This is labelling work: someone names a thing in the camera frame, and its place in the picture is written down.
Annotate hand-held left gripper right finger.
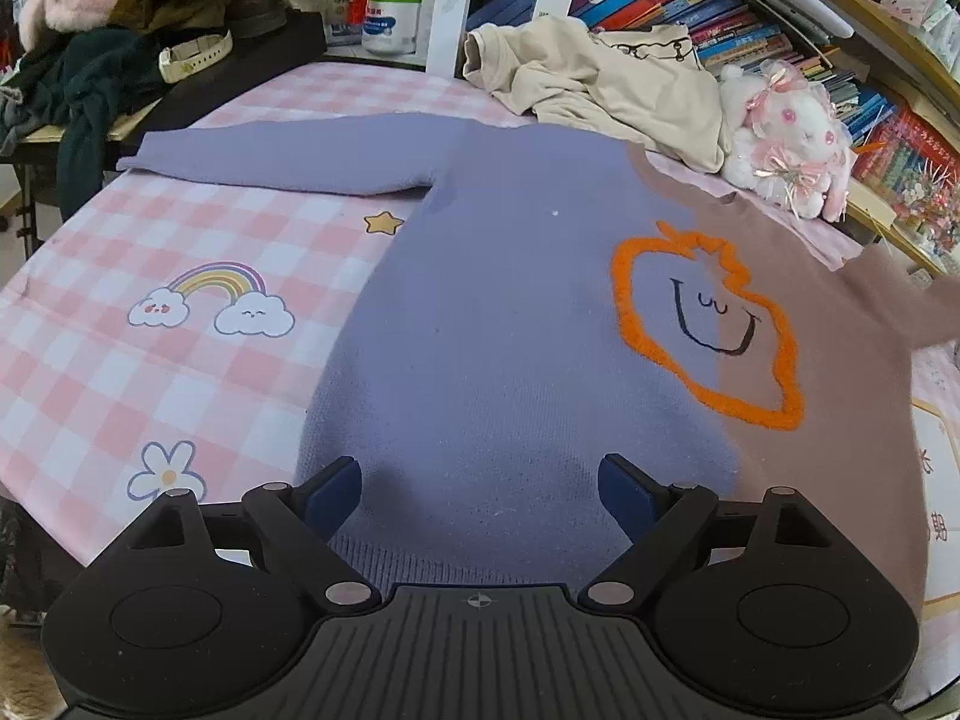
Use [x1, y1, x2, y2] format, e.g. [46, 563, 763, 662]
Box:
[577, 453, 856, 611]

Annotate wooden bookshelf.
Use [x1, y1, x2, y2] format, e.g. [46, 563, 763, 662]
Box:
[630, 0, 960, 278]

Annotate pink checked printed blanket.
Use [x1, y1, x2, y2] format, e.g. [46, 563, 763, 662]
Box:
[0, 60, 960, 710]

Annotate white wristwatch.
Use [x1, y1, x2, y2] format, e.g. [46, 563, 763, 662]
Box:
[157, 30, 233, 83]

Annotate purple and brown sweater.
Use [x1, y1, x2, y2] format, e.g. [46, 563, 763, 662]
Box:
[116, 114, 960, 616]

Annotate dark green cloth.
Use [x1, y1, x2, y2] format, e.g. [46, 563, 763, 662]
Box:
[0, 28, 170, 222]

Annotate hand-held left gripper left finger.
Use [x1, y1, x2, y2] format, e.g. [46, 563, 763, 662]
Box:
[97, 456, 380, 612]

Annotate white and pink plush bunny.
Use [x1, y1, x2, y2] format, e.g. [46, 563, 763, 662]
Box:
[716, 60, 856, 222]

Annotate white shelf post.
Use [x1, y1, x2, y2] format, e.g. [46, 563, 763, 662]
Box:
[424, 0, 481, 80]

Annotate beige garment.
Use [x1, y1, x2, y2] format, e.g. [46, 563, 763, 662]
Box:
[461, 15, 740, 173]

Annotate white jar with green rim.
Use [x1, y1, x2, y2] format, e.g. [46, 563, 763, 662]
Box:
[361, 0, 421, 57]

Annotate row of colourful books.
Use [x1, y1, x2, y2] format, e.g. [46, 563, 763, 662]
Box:
[465, 0, 960, 271]

